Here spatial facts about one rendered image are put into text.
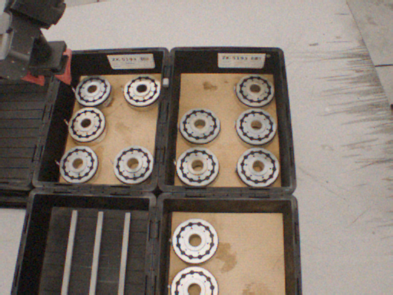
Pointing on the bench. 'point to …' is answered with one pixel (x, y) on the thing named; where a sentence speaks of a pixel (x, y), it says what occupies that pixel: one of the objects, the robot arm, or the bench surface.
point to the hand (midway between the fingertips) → (55, 80)
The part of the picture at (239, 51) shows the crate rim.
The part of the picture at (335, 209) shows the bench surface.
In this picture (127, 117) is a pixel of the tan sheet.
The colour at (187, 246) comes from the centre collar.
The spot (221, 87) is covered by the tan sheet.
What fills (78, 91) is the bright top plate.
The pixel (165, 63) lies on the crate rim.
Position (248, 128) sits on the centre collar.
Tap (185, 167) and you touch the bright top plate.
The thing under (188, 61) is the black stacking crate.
